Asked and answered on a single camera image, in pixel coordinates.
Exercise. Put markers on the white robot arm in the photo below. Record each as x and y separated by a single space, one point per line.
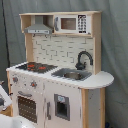
11 122

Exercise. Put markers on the white wooden toy kitchen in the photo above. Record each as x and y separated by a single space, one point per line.
61 50

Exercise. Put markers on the grey toy sink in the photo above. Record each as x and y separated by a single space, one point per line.
72 74

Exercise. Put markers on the black toy faucet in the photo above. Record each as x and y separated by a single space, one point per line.
85 61

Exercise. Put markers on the black toy stovetop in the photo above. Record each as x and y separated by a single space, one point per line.
36 67

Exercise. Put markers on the right red stove knob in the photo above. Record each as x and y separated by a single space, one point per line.
33 84

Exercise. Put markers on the red stove knob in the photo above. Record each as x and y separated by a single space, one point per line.
15 79
33 84

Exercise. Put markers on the toy dishwasher door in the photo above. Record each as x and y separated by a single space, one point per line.
63 106

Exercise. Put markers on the white toy microwave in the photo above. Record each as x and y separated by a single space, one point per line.
74 24

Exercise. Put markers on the grey toy range hood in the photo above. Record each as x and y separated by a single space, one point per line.
39 26

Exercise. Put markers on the left red stove knob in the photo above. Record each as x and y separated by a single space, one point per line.
15 79

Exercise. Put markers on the toy oven door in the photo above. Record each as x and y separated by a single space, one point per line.
27 103

